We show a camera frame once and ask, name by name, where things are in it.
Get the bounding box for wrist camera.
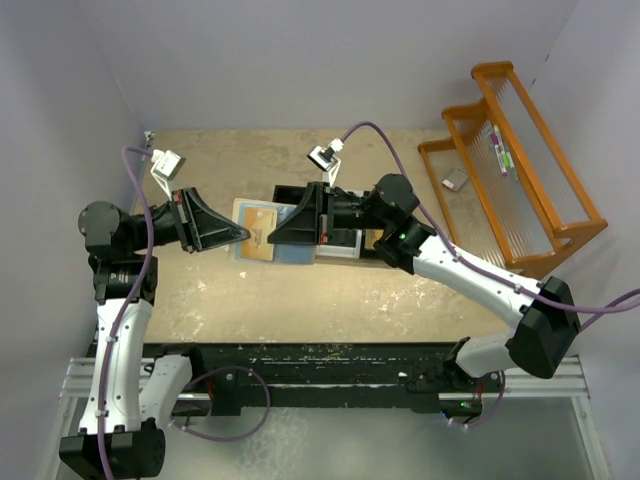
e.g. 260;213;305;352
307;138;344;187
150;149;186;199

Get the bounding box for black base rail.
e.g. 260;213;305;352
143;342;502;416

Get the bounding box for markers on rack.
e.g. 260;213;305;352
482;123;519;183

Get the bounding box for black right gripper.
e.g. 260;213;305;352
268;182;392;246

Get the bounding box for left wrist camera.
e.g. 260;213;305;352
150;149;186;199

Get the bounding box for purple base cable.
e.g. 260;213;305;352
444;372;506;429
167;368;271;443

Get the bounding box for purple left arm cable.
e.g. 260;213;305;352
96;146;157;480

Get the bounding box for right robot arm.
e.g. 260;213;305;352
268;174;580;391

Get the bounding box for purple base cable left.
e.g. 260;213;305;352
167;368;271;443

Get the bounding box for orange wooden rack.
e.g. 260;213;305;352
418;61;607;279

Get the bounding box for small grey red box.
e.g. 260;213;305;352
441;168;469;192

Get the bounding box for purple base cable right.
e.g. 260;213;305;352
444;372;506;429

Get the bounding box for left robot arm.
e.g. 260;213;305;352
59;188;250;479

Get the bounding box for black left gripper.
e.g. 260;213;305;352
128;185;248;251

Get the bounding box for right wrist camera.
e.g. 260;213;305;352
307;138;344;187

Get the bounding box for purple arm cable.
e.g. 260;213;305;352
340;120;640;316
96;146;157;480

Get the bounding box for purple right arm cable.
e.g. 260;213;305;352
340;120;640;316

